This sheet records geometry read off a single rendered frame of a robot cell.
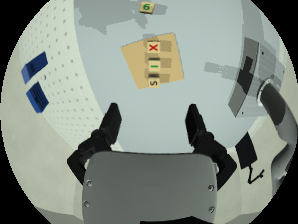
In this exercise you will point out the tan flat mat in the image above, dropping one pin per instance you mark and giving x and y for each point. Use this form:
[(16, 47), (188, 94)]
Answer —
[(136, 57)]

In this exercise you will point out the beige letter block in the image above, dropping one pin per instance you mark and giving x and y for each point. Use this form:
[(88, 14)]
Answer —
[(154, 65), (153, 80), (153, 47), (146, 7)]

